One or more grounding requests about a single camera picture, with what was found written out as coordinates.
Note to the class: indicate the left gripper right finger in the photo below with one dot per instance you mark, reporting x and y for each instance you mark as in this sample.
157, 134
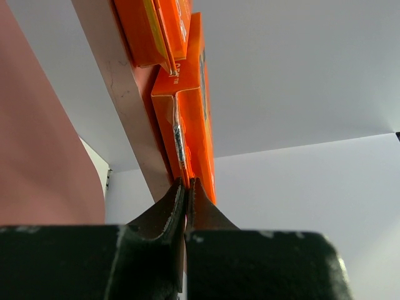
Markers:
225, 262

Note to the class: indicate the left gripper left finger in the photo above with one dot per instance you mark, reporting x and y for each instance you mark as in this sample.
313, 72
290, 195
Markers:
142, 259

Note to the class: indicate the orange razor box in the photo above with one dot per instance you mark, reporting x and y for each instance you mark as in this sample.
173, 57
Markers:
157, 31
183, 112

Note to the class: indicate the pink three-tier shelf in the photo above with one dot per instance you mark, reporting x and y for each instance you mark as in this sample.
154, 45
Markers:
47, 176

